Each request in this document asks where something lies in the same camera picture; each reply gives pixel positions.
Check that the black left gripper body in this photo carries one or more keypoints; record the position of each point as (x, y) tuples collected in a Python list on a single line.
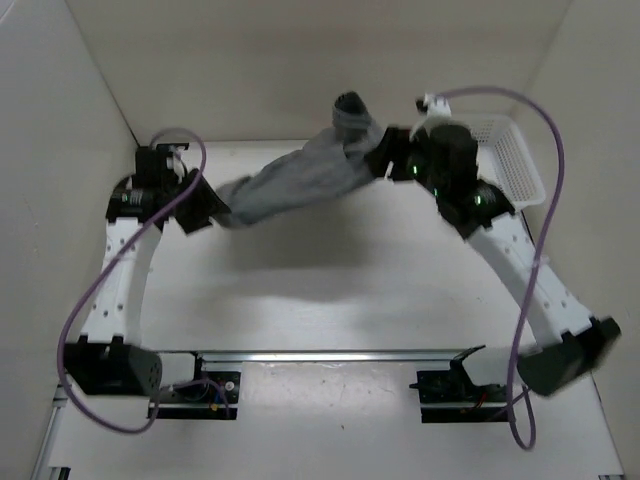
[(190, 211)]

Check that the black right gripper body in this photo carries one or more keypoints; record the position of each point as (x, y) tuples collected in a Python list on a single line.
[(398, 143)]

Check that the grey shorts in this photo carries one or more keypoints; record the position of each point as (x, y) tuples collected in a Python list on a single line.
[(328, 166)]

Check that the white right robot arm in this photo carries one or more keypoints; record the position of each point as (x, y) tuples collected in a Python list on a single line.
[(569, 340)]

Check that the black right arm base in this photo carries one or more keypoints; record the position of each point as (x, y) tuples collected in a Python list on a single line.
[(448, 396)]

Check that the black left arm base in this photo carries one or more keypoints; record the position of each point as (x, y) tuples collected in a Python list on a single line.
[(198, 386)]

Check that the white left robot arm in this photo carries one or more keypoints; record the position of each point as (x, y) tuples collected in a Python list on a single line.
[(108, 358)]

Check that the white plastic basket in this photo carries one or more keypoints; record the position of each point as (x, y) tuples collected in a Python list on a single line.
[(504, 158)]

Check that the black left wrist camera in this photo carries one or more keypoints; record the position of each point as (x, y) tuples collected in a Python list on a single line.
[(159, 166)]

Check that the aluminium table edge rail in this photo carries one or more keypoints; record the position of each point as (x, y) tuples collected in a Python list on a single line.
[(329, 356)]

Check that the aluminium left side rail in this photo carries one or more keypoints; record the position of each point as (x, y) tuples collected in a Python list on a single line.
[(42, 469)]

